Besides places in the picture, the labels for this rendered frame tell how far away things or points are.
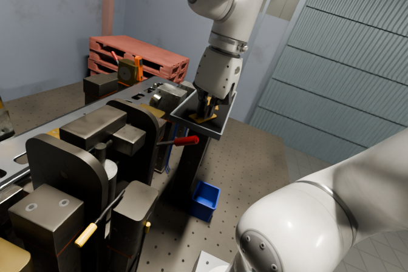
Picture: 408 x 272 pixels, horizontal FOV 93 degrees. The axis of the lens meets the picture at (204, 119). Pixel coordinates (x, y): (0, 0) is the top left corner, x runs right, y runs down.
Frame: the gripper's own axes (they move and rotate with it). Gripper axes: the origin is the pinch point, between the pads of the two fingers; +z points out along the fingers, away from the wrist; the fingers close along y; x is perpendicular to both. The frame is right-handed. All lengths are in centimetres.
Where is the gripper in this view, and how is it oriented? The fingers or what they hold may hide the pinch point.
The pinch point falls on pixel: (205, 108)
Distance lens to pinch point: 51.2
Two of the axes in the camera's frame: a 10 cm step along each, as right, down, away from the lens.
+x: -6.1, 2.2, -7.6
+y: -7.4, -5.0, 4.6
